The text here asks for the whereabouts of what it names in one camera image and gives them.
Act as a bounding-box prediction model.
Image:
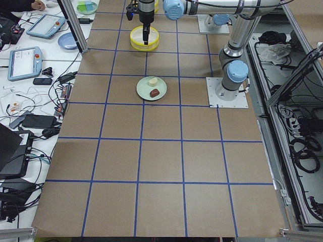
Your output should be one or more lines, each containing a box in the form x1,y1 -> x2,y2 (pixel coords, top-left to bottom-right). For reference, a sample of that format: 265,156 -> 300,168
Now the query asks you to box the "light green plate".
136,76 -> 167,101

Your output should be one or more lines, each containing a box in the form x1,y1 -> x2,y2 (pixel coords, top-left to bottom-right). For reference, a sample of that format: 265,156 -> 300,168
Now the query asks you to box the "yellow steamer basket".
130,26 -> 160,52

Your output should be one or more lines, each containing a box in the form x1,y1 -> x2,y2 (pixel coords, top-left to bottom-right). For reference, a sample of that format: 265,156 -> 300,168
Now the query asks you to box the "black laptop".
1,125 -> 34,179

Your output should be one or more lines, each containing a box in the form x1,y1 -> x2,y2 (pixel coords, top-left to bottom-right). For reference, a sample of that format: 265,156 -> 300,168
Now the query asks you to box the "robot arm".
163,0 -> 289,101

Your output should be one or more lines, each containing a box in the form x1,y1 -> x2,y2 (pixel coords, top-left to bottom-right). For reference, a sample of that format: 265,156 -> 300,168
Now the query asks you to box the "white steamed bun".
148,77 -> 158,87

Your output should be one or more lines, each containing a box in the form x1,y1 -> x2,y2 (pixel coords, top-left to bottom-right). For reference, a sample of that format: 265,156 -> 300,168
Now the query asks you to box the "brown bun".
149,88 -> 160,98

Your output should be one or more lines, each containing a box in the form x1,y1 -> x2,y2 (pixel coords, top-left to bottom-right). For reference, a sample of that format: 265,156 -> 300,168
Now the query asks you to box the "aluminium frame post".
58,0 -> 88,55

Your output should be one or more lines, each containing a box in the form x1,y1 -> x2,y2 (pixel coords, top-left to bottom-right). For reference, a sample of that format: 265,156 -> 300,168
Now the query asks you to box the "teach pendant tablet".
8,46 -> 42,82
26,14 -> 66,39

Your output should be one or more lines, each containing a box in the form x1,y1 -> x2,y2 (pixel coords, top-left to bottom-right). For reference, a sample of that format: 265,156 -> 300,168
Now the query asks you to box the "black power adapter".
78,18 -> 93,24

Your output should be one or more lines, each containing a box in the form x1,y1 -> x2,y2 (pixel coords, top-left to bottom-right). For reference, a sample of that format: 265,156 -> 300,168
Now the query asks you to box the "person hand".
31,0 -> 46,11

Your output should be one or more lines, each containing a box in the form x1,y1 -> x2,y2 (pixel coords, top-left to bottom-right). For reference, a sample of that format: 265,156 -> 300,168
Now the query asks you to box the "green plate with blocks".
76,1 -> 98,15

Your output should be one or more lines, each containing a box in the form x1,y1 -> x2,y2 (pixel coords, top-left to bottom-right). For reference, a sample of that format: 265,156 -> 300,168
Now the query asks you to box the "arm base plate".
197,14 -> 230,35
206,77 -> 248,108

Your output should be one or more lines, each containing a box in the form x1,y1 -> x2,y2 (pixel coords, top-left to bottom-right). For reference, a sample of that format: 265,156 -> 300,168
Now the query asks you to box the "white cloth rag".
259,43 -> 291,65

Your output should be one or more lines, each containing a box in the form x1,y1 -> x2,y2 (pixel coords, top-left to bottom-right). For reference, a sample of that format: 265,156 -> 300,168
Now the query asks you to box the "blue plate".
58,32 -> 78,50

